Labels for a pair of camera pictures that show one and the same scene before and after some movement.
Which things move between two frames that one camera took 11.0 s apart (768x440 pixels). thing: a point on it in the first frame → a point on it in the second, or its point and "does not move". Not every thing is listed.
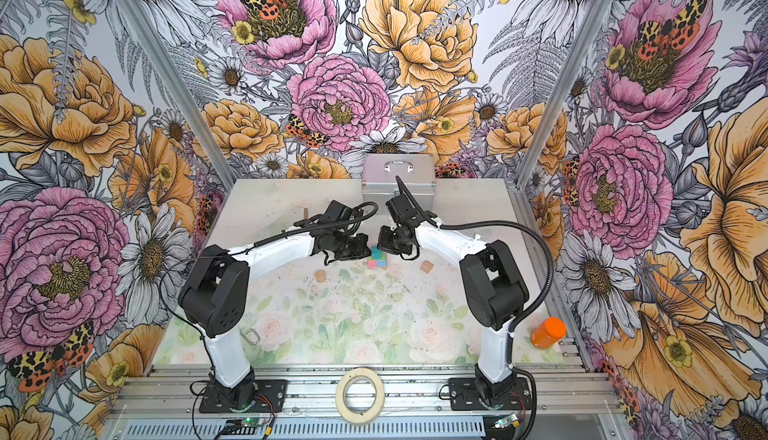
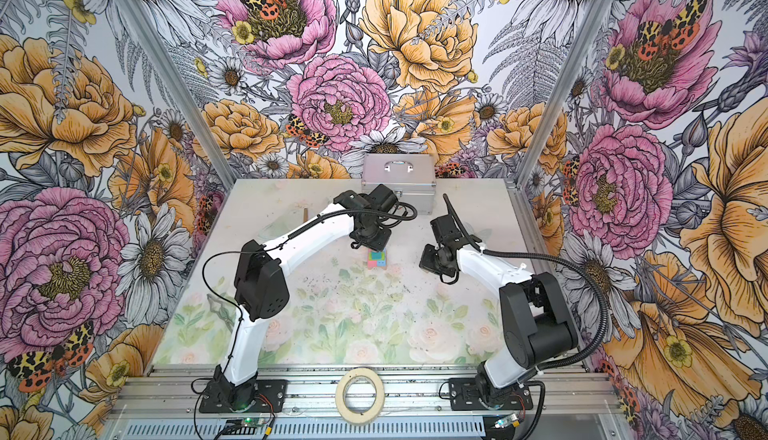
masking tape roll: (356, 417) does not move
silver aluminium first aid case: (379, 185) does not move
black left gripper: (361, 250) → (376, 245)
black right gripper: (384, 245) → (426, 262)
